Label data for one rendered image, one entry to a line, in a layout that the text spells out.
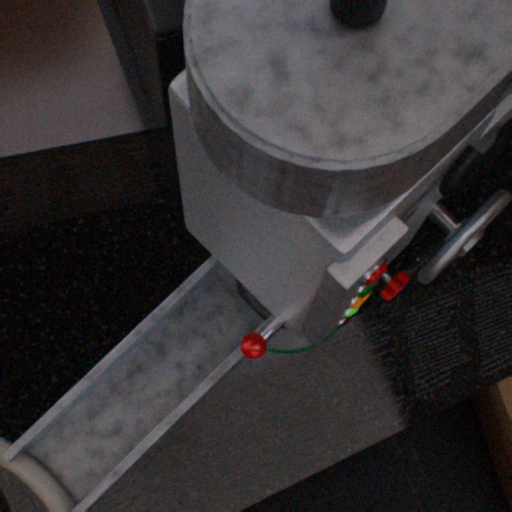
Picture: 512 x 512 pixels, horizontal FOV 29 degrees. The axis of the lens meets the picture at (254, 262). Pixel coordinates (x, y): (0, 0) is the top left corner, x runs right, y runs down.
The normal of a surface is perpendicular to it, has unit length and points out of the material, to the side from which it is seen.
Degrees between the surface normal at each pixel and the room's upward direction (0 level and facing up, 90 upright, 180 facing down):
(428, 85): 0
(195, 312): 2
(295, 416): 45
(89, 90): 0
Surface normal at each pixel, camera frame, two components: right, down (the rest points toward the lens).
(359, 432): 0.28, 0.46
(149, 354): 0.00, -0.23
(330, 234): -0.25, 0.02
